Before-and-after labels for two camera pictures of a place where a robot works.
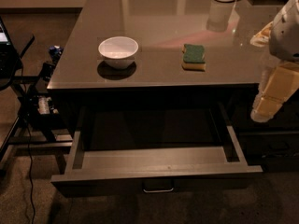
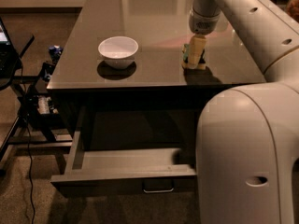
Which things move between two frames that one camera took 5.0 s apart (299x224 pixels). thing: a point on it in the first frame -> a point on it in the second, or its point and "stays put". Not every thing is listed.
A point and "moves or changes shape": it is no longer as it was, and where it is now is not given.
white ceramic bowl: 118,51 stays put
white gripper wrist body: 286,37 -> 204,22
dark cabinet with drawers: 171,138 stays put
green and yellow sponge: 193,57 moves or changes shape
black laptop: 10,64 stays put
